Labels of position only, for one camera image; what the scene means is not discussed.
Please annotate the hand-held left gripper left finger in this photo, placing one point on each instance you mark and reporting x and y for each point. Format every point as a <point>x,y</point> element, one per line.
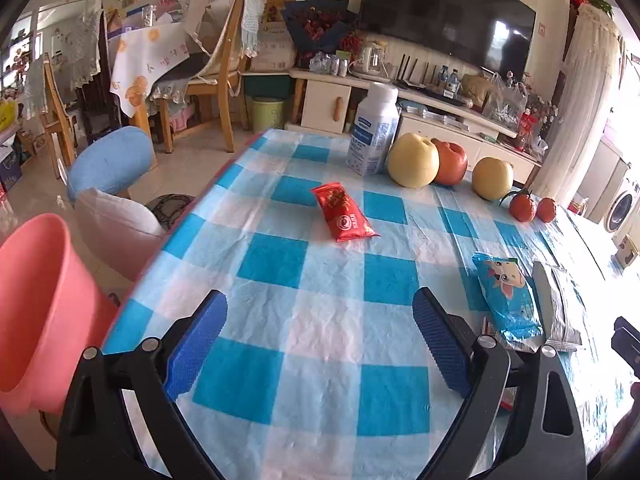
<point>197,345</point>

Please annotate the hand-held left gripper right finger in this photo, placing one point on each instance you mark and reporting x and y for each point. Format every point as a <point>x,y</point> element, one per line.
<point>440,345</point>

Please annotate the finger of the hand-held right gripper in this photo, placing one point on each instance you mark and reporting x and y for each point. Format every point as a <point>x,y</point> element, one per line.
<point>627,345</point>

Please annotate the pink plastic bin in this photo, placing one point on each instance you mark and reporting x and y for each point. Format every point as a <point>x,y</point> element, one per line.
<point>45,310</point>

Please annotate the small red snack packet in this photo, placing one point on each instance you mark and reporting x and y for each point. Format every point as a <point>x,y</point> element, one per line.
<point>345,212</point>

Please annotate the flat silver printed wrapper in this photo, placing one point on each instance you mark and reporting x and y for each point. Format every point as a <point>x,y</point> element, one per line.
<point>560,305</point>

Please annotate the blue cartoon snack packet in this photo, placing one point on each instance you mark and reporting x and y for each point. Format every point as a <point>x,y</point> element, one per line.
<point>510,300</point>

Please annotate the small cardboard box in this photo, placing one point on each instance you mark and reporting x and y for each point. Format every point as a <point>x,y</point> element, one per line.
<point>629,251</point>

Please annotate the blue checkered tablecloth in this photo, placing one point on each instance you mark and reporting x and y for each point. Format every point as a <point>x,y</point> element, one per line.
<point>310,310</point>

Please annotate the white cushioned stool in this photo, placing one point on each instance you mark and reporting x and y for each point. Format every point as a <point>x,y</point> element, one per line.
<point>120,235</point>

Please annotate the white washing machine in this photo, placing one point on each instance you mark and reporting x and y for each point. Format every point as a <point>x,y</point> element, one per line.
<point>622,205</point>

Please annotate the dark patterned seat cushion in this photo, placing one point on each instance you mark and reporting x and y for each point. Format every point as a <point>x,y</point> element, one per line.
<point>172,205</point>

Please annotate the small tangerine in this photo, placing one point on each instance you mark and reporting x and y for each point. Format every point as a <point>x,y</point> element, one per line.
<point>546,210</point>

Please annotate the tangerine with leaf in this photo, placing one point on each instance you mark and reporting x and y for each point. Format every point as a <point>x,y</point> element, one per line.
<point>522,207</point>

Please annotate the round yellow apple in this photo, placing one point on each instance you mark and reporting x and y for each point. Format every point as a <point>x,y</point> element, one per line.
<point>492,178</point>

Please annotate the red apple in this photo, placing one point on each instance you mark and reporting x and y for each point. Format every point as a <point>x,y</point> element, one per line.
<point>452,162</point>

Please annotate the large yellow apple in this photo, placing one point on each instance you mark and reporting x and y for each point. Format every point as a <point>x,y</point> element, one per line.
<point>412,160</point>

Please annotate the light blue stool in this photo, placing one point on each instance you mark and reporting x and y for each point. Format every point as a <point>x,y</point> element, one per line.
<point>110,160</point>

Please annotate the white plastic bottle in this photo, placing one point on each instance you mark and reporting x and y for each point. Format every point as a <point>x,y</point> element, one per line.
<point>372,135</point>

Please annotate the red packet on cabinet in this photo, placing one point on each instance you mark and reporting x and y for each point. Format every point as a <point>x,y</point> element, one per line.
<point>526,130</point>

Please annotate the green waste bin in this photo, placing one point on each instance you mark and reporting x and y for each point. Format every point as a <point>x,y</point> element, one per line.
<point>267,112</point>

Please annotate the white curtain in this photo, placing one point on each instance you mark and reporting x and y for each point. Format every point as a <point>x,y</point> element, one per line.
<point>585,100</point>

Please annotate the clear plastic bag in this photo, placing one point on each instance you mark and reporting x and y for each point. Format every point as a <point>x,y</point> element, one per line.
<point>505,102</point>

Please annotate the dried flower bunch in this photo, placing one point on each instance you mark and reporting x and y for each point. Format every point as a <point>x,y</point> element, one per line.
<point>540,107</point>

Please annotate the brown bag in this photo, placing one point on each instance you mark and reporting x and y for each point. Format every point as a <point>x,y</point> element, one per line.
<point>475,90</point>

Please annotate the water bottle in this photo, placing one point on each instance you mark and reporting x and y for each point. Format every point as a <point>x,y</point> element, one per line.
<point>453,84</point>
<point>443,79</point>

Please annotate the black router with antennas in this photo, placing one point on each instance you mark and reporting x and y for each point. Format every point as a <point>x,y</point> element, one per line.
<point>415,80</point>

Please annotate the plain wooden chair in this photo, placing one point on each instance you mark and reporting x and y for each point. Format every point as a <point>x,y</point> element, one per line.
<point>57,115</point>

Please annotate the cream television cabinet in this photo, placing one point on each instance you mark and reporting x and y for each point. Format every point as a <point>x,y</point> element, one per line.
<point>320,102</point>

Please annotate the wooden chair with cream cover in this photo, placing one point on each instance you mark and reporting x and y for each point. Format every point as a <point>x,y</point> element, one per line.
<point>225,70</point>

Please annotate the orange print white cloth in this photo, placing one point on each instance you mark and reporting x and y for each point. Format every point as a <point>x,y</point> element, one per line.
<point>145,65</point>

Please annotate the cream electric kettle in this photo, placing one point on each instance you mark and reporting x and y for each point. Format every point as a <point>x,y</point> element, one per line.
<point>372,60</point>

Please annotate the cluster of small bottles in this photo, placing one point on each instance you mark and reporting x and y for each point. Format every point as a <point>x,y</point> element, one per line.
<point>330,64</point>

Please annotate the white lace cloth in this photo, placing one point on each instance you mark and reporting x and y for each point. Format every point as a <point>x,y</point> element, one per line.
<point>87,45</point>

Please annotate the glass jar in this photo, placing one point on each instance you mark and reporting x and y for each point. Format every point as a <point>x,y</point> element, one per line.
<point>150,15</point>

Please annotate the black television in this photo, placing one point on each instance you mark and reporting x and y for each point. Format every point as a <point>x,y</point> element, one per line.
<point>445,10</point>

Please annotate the dark blue flower bouquet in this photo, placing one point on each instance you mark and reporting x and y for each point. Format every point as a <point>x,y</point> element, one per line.
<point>320,22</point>

